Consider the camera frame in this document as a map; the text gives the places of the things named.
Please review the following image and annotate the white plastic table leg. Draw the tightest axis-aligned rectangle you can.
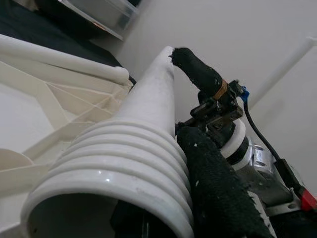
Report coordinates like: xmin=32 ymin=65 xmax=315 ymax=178
xmin=0 ymin=33 xmax=130 ymax=85
xmin=21 ymin=46 xmax=195 ymax=238

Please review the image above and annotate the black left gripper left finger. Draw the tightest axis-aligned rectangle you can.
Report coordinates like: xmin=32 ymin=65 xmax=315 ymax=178
xmin=110 ymin=201 xmax=152 ymax=238

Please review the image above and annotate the white wall conduit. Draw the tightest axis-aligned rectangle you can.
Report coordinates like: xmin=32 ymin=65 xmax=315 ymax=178
xmin=250 ymin=36 xmax=317 ymax=110

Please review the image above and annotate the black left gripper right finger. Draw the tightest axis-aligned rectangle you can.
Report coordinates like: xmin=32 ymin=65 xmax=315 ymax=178
xmin=177 ymin=126 xmax=277 ymax=238

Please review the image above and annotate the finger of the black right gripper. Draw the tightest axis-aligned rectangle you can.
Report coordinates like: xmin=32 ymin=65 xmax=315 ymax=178
xmin=170 ymin=47 xmax=228 ymax=100

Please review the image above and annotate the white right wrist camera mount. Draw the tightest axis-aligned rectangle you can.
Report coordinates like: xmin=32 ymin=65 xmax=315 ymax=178
xmin=219 ymin=120 xmax=248 ymax=164

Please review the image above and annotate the white plastic children table top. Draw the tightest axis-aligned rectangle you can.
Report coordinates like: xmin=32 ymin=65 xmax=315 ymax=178
xmin=0 ymin=51 xmax=136 ymax=238

